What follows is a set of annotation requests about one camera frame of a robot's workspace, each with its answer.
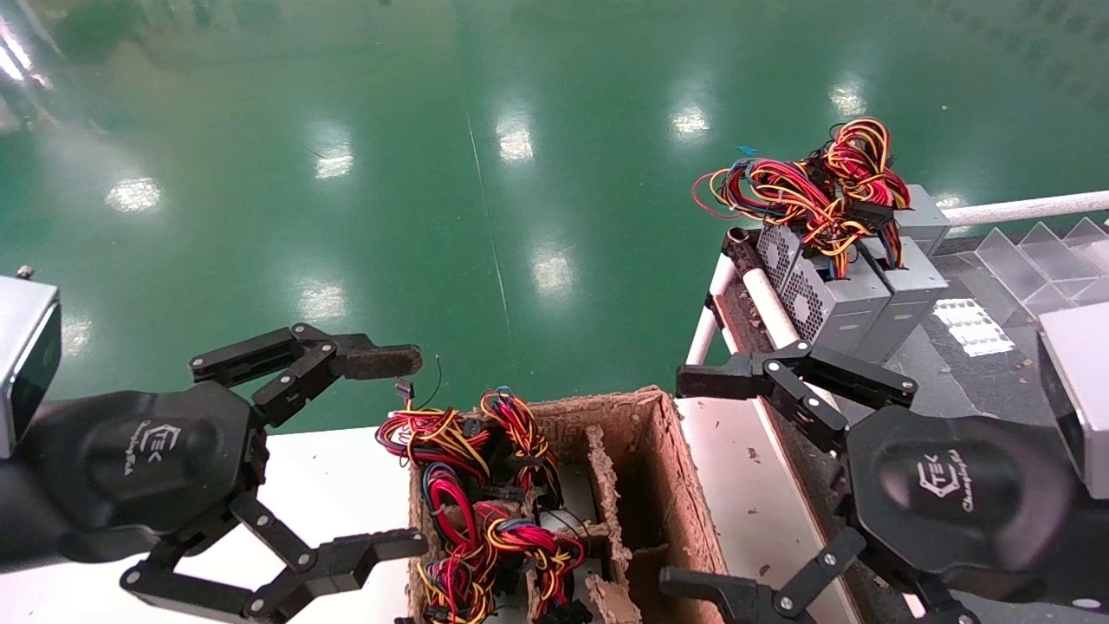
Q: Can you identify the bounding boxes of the white frame leg pipe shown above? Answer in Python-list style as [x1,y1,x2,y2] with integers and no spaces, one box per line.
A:
[687,254,737,367]

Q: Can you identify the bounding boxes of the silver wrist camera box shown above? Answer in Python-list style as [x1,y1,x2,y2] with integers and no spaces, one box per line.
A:
[1037,302,1109,501]
[0,267,63,458]

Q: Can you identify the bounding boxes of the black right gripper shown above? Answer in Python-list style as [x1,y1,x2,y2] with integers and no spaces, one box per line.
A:
[660,340,1080,624]

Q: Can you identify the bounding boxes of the clear acrylic divider tray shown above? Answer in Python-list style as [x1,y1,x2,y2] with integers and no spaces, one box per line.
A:
[975,218,1109,320]

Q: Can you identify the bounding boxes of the multicoloured wires in box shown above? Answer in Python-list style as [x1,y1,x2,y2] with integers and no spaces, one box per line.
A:
[375,354,566,521]

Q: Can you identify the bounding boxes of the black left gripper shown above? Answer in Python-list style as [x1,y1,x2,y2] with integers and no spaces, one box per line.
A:
[24,323,430,623]

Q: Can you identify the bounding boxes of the white horizontal frame pipe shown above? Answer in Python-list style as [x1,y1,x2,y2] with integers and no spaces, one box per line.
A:
[943,191,1109,229]

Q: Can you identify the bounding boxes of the long white frame pipe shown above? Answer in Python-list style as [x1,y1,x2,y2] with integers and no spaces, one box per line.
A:
[743,267,802,348]

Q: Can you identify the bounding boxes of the dark rusty edge rail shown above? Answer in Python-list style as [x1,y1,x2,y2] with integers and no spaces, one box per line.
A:
[719,227,867,599]

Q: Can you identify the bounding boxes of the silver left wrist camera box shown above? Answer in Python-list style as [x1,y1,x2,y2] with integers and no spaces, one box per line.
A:
[0,267,63,458]

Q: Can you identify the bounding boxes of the brown cardboard box with dividers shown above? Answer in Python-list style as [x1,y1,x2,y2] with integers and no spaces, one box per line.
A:
[405,386,746,624]

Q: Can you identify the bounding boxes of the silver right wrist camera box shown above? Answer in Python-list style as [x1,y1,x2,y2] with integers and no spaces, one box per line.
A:
[1037,302,1109,501]

